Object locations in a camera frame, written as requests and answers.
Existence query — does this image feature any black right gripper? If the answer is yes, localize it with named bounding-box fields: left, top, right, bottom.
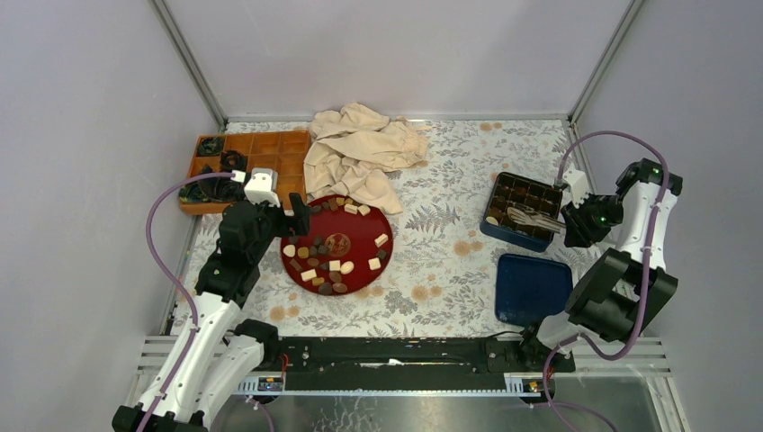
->
left=559, top=192, right=623, bottom=249

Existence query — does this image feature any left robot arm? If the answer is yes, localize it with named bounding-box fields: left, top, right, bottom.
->
left=112, top=193, right=310, bottom=431

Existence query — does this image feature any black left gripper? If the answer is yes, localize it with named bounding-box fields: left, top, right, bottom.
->
left=236, top=189, right=311, bottom=264

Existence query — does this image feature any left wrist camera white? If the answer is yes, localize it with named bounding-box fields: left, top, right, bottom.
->
left=231, top=167, right=281, bottom=207

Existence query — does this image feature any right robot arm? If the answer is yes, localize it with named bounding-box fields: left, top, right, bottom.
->
left=516, top=158, right=683, bottom=371

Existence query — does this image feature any navy chocolate box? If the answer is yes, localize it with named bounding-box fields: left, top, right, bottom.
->
left=480, top=172, right=562, bottom=252

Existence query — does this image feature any red round tray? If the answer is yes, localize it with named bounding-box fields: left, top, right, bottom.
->
left=278, top=195, right=395, bottom=296

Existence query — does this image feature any white block chocolate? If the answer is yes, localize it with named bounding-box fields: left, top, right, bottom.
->
left=368, top=257, right=382, bottom=271

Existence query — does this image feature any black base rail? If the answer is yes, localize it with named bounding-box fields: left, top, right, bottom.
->
left=234, top=334, right=576, bottom=396

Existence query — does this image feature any navy box lid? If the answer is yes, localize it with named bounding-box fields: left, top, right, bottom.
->
left=494, top=254, right=573, bottom=327

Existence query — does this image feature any dark rolled tie patterned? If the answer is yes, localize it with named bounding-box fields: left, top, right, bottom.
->
left=199, top=176, right=244, bottom=203

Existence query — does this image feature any wooden compartment tray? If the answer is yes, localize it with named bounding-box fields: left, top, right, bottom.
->
left=178, top=130, right=311, bottom=215

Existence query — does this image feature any beige crumpled cloth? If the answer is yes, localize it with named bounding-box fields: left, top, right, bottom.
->
left=303, top=103, right=429, bottom=214

